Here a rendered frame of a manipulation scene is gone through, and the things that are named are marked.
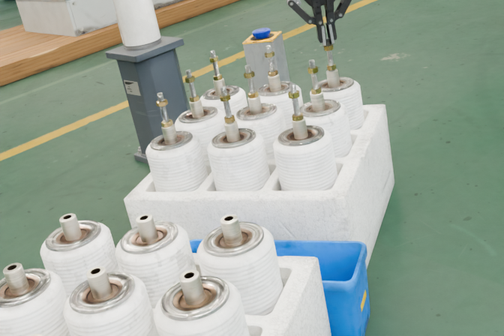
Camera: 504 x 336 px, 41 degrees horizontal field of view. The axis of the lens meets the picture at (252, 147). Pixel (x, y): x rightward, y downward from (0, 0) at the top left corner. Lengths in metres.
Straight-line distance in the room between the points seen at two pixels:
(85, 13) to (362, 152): 2.29
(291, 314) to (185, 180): 0.43
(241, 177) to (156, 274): 0.31
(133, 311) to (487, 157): 0.96
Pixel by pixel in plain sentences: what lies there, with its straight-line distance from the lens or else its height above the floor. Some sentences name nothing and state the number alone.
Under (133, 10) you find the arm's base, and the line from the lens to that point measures 1.68.
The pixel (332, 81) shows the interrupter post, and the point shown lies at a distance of 1.30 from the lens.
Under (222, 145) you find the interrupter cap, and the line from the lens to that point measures 1.12.
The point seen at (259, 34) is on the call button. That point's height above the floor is 0.33.
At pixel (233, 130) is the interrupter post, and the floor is 0.27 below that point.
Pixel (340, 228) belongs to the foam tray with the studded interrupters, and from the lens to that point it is 1.07.
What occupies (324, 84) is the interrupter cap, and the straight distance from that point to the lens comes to 1.32.
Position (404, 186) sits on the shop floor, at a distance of 1.44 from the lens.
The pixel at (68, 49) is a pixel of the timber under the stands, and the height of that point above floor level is 0.06.
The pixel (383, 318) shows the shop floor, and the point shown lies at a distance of 1.09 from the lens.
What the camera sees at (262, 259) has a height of 0.24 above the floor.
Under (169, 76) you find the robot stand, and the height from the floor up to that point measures 0.22.
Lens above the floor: 0.67
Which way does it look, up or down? 22 degrees down
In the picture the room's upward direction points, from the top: 11 degrees counter-clockwise
